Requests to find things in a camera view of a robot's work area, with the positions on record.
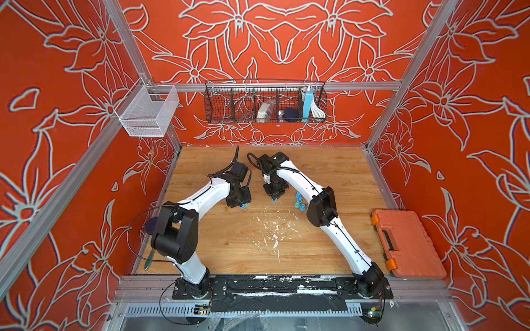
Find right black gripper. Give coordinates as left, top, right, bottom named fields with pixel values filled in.
left=262, top=176, right=287, bottom=200

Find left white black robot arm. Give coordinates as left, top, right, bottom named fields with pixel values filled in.
left=150, top=150, right=252, bottom=299

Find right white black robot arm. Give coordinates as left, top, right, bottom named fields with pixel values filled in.
left=247, top=152, right=391, bottom=299

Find dark blue ball in basket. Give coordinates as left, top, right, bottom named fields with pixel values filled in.
left=282, top=108, right=300, bottom=123

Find silver pouch in basket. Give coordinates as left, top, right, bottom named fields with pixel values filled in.
left=256, top=100, right=275, bottom=124

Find dark blue round brush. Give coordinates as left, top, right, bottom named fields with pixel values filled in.
left=142, top=218, right=158, bottom=272

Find light blue box in basket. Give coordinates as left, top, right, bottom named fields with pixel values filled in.
left=302, top=87, right=313, bottom=123

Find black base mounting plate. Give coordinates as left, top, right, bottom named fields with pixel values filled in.
left=172, top=274, right=393, bottom=316

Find orange plastic tool case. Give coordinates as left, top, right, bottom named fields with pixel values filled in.
left=371, top=209, right=447, bottom=279

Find white cables in basket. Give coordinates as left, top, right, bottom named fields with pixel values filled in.
left=311, top=92, right=327, bottom=121

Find black wire wall basket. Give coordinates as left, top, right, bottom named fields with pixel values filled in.
left=204, top=79, right=328, bottom=124

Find clear plastic wall bin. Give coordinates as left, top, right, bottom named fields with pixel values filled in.
left=116, top=86, right=179, bottom=137

